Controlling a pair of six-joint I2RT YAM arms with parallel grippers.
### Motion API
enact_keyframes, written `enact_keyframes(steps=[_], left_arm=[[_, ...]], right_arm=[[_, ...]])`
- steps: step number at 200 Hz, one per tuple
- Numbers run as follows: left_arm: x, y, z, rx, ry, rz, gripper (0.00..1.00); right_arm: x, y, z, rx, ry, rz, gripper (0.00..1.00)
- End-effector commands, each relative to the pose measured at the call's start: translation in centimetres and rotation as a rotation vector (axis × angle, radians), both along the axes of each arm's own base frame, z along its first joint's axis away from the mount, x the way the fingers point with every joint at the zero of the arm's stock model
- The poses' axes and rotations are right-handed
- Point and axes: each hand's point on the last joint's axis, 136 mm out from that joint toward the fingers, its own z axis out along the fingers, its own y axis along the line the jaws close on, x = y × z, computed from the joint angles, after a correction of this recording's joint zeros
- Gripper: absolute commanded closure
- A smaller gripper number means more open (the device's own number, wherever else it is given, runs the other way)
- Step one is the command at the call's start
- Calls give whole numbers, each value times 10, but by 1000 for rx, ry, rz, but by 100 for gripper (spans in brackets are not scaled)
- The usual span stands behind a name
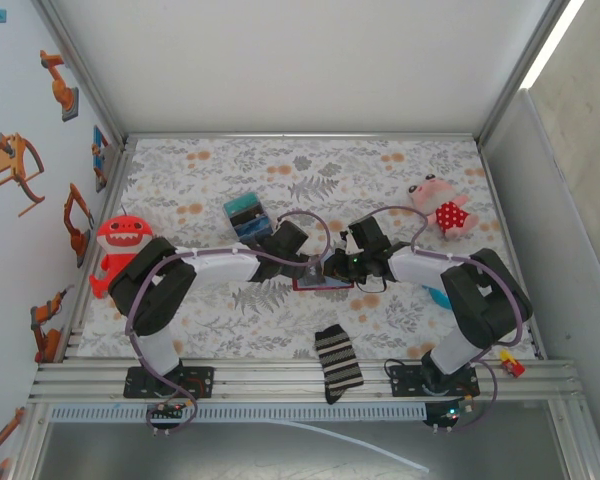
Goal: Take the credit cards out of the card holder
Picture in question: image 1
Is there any light blue soft item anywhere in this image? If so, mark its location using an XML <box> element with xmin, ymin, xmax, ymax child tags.
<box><xmin>422</xmin><ymin>283</ymin><xmax>454</xmax><ymax>310</ymax></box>

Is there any red card holder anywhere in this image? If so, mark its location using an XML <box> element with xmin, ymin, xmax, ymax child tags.
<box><xmin>292</xmin><ymin>255</ymin><xmax>356</xmax><ymax>293</ymax></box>

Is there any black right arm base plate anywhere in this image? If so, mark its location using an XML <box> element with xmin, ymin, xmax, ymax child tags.
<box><xmin>389</xmin><ymin>363</ymin><xmax>481</xmax><ymax>399</ymax></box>

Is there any aluminium frame post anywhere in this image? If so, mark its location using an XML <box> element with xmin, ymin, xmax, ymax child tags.
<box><xmin>32</xmin><ymin>0</ymin><xmax>129</xmax><ymax>149</ymax></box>
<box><xmin>472</xmin><ymin>0</ymin><xmax>574</xmax><ymax>149</ymax></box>

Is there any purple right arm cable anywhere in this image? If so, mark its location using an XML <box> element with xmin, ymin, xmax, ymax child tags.
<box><xmin>349</xmin><ymin>206</ymin><xmax>527</xmax><ymax>434</ymax></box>

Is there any thin aluminium frame rail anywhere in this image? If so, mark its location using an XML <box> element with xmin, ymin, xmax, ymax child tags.
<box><xmin>122</xmin><ymin>130</ymin><xmax>483</xmax><ymax>145</ymax></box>

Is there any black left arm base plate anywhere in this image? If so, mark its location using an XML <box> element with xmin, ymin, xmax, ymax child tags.
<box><xmin>123</xmin><ymin>365</ymin><xmax>216</xmax><ymax>400</ymax></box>

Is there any white plastic tube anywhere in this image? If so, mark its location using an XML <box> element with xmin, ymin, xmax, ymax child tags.
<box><xmin>272</xmin><ymin>418</ymin><xmax>431</xmax><ymax>474</ymax></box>

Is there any white slotted cable duct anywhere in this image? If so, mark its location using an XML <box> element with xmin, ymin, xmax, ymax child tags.
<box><xmin>49</xmin><ymin>403</ymin><xmax>429</xmax><ymax>424</ymax></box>

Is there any red shark plush toy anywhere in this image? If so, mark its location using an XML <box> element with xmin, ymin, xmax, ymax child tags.
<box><xmin>88</xmin><ymin>213</ymin><xmax>155</xmax><ymax>300</ymax></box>

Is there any blue card pack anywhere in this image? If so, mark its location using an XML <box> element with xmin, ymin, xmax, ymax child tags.
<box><xmin>222</xmin><ymin>193</ymin><xmax>273</xmax><ymax>242</ymax></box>

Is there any teal credit card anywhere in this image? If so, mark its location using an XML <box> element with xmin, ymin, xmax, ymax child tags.
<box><xmin>224</xmin><ymin>195</ymin><xmax>260</xmax><ymax>215</ymax></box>

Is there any white light strip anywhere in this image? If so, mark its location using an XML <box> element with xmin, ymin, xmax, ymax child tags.
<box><xmin>519</xmin><ymin>0</ymin><xmax>587</xmax><ymax>91</ymax></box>

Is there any aluminium side rail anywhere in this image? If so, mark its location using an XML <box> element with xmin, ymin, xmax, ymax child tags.
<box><xmin>54</xmin><ymin>139</ymin><xmax>137</xmax><ymax>362</ymax></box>
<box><xmin>478</xmin><ymin>142</ymin><xmax>546</xmax><ymax>361</ymax></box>

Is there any round black circuit board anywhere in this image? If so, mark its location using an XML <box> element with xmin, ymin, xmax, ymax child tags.
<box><xmin>422</xmin><ymin>398</ymin><xmax>475</xmax><ymax>432</ymax></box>

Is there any blue orange wall sticker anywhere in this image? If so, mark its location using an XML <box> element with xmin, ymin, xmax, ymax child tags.
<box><xmin>90</xmin><ymin>124</ymin><xmax>113</xmax><ymax>194</ymax></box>

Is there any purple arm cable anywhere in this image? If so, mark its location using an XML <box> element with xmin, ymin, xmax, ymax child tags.
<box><xmin>349</xmin><ymin>206</ymin><xmax>527</xmax><ymax>434</ymax></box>
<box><xmin>124</xmin><ymin>210</ymin><xmax>331</xmax><ymax>434</ymax></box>

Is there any small rectangular circuit board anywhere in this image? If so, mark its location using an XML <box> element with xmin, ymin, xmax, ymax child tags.
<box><xmin>147</xmin><ymin>402</ymin><xmax>186</xmax><ymax>420</ymax></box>

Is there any long aluminium frame rail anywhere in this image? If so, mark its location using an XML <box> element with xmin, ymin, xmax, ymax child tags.
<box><xmin>28</xmin><ymin>355</ymin><xmax>584</xmax><ymax>404</ymax></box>

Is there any orange gripper wall sticker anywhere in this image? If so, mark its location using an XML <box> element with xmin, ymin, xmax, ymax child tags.
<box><xmin>0</xmin><ymin>132</ymin><xmax>47</xmax><ymax>218</ymax></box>

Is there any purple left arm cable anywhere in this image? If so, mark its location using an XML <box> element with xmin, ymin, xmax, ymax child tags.
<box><xmin>124</xmin><ymin>210</ymin><xmax>331</xmax><ymax>434</ymax></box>

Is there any black white striped sock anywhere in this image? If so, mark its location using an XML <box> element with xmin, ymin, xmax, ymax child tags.
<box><xmin>313</xmin><ymin>323</ymin><xmax>366</xmax><ymax>406</ymax></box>

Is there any pink frog plush toy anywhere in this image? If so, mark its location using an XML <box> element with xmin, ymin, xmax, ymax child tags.
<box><xmin>406</xmin><ymin>172</ymin><xmax>481</xmax><ymax>241</ymax></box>

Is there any floral tablecloth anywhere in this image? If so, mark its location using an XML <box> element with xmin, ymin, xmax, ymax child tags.
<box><xmin>77</xmin><ymin>137</ymin><xmax>537</xmax><ymax>361</ymax></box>

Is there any small yellow red toy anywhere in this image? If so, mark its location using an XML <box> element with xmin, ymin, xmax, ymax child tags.
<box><xmin>498</xmin><ymin>348</ymin><xmax>527</xmax><ymax>380</ymax></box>

